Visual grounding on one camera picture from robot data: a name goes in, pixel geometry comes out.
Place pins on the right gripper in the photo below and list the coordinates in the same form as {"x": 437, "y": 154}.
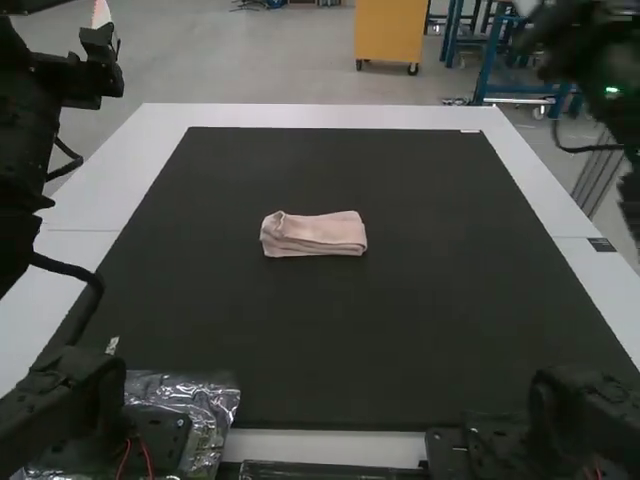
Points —
{"x": 565, "y": 40}

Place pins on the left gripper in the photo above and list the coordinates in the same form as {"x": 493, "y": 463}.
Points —
{"x": 97, "y": 75}

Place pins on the pale towel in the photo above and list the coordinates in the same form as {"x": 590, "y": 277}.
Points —
{"x": 315, "y": 235}

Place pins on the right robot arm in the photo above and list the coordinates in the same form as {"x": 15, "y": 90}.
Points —
{"x": 620, "y": 115}

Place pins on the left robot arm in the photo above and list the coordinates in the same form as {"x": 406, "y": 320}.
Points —
{"x": 20, "y": 125}

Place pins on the yellow wheeled cabinet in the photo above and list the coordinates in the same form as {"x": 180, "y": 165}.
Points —
{"x": 390, "y": 30}

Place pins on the black mat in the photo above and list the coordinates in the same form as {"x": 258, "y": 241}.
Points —
{"x": 320, "y": 340}

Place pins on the blue metal cart frame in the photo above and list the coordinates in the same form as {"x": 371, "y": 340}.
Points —
{"x": 525, "y": 90}
{"x": 452, "y": 35}

